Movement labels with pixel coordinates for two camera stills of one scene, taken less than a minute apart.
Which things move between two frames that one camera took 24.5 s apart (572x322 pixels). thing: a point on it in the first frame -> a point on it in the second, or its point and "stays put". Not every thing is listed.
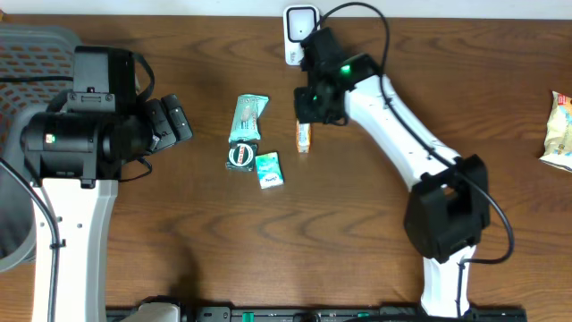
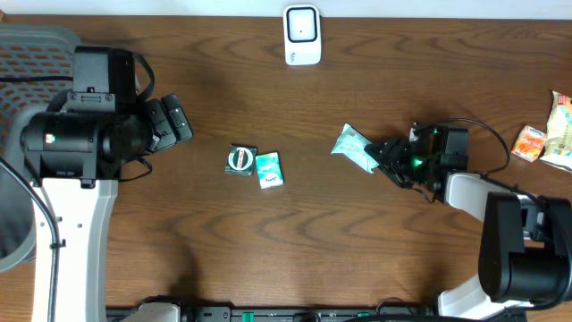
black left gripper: x=166 y=136 stays put
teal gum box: x=269 y=170 stays put
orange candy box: x=303 y=136 -> x=529 y=144
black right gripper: x=304 y=116 -> x=391 y=156
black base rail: x=324 y=314 stays put
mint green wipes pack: x=246 y=123 -> x=352 y=143
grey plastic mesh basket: x=37 y=64 stays put
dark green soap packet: x=240 y=156 stays put
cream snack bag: x=558 y=142 stays put
